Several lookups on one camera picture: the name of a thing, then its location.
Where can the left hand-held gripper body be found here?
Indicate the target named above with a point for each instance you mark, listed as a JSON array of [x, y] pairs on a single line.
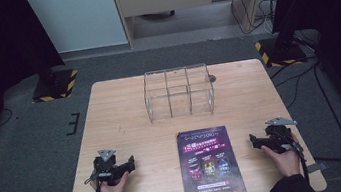
[[105, 171]]

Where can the black stand base striped edge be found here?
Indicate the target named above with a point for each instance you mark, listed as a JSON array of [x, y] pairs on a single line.
[[56, 87], [281, 51]]

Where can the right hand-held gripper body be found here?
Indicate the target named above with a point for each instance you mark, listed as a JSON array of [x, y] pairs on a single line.
[[280, 136]]

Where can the purple magazine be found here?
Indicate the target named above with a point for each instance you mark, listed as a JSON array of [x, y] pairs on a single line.
[[210, 167]]

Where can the grey tape strip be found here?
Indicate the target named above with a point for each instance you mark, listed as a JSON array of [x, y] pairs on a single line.
[[318, 167]]

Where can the clear acrylic organizer box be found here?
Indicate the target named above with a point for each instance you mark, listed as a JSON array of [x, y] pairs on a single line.
[[178, 93]]

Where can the person's right hand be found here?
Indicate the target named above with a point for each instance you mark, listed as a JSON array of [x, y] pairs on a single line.
[[284, 162]]

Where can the grey table grommet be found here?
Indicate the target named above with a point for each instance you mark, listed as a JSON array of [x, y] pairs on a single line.
[[212, 78]]

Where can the white cabinet panel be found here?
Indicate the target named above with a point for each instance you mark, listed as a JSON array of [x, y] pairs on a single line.
[[76, 18]]

